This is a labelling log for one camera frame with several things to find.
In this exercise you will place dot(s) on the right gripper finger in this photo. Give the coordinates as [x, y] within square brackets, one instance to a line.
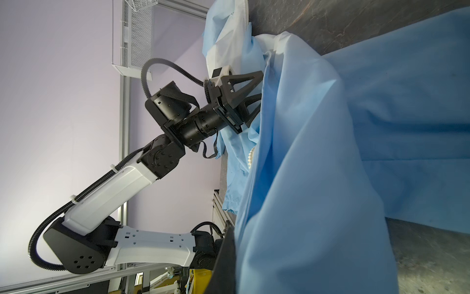
[223, 279]

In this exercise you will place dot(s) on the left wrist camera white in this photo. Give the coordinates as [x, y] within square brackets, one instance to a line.
[220, 72]

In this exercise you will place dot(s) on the yellow plastic bin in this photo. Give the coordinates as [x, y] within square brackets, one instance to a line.
[198, 281]

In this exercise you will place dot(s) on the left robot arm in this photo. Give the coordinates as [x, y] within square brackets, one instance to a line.
[82, 237]

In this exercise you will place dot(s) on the light blue zip jacket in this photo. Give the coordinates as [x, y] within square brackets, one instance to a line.
[343, 141]

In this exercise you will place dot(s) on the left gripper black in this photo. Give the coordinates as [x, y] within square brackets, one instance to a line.
[228, 106]

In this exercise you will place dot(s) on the small white mesh basket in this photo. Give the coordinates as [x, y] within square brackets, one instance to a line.
[135, 38]

